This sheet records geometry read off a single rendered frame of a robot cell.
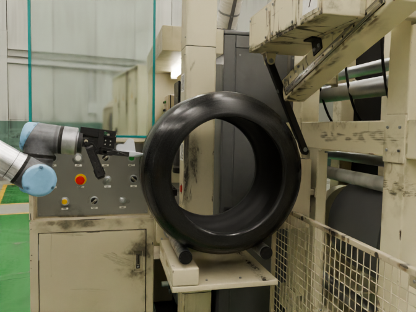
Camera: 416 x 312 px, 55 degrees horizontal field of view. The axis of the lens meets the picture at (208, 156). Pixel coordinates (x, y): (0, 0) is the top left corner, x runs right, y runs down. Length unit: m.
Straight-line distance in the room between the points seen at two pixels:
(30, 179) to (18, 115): 9.37
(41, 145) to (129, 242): 0.78
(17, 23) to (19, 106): 1.92
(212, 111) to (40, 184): 0.55
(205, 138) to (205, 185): 0.20
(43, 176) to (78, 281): 0.90
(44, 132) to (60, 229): 0.71
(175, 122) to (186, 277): 0.51
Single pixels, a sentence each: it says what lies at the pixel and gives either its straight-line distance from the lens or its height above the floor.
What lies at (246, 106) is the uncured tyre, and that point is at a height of 1.40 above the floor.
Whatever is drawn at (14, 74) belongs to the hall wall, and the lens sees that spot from 10.62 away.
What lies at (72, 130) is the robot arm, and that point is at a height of 1.31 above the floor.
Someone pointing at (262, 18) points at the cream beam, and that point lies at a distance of 1.61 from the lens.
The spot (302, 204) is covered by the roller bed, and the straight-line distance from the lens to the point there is 1.78.
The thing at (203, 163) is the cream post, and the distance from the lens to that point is 1.68.
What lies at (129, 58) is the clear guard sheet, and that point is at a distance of 1.93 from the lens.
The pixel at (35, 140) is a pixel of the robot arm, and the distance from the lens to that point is 1.34.
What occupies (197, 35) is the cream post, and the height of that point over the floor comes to 1.70.
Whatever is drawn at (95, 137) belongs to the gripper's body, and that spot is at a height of 1.29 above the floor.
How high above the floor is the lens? 1.32
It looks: 4 degrees down
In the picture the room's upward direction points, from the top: 1 degrees clockwise
